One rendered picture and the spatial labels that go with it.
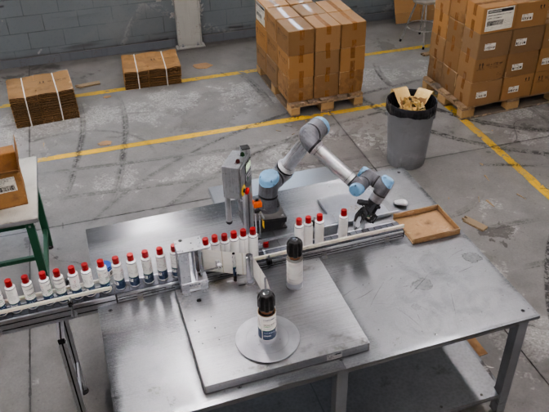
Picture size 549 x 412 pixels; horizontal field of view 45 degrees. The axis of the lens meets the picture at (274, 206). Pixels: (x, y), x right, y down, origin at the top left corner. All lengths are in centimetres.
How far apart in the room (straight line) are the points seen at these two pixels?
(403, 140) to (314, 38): 146
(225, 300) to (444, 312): 111
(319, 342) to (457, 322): 71
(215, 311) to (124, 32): 577
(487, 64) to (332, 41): 151
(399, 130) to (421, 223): 197
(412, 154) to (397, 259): 237
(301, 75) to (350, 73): 55
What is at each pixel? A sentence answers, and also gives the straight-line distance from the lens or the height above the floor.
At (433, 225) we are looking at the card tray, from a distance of 408.
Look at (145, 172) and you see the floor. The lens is 620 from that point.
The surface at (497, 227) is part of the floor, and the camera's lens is 559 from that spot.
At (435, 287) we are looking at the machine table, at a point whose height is 83.
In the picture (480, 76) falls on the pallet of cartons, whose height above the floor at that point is 46.
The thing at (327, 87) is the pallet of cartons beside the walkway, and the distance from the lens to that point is 699.
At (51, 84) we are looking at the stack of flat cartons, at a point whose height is 31.
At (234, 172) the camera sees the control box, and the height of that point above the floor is 145.
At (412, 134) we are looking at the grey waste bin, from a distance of 594.
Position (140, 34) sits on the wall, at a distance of 873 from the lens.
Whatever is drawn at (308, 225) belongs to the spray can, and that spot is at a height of 104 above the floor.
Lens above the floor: 324
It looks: 35 degrees down
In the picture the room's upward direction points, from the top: 1 degrees counter-clockwise
